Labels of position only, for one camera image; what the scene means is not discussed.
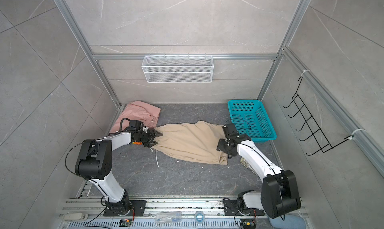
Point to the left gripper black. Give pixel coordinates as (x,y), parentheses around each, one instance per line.
(152,135)

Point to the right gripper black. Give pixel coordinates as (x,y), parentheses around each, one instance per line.
(220,147)

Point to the pink shorts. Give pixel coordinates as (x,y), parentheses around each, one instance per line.
(137,110)

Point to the teal plastic laundry basket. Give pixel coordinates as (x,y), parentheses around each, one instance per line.
(251,118)

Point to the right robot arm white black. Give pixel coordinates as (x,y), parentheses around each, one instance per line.
(279,195)

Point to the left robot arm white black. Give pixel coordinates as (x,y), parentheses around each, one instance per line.
(95,161)

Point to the folded patterned beige shorts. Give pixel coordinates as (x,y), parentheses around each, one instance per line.
(247,165)

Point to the clear tape roll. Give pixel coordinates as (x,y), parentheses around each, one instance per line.
(199,217)

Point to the small circuit board right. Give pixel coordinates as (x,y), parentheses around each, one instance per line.
(247,224)

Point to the small circuit board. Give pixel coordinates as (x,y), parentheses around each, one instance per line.
(247,224)
(126,223)

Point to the clear plastic bottle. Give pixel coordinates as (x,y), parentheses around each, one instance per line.
(168,217)

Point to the small circuit board left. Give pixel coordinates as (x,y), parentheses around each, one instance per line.
(126,223)

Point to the blue grey cloth bundle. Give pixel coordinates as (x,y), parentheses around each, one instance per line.
(288,222)

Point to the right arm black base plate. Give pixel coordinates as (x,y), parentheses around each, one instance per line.
(237,207)

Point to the white wire mesh wall basket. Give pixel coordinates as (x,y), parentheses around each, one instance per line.
(178,69)

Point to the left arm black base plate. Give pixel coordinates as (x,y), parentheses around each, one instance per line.
(125,209)

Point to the black wire hook rack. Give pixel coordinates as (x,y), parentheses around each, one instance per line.
(317,131)

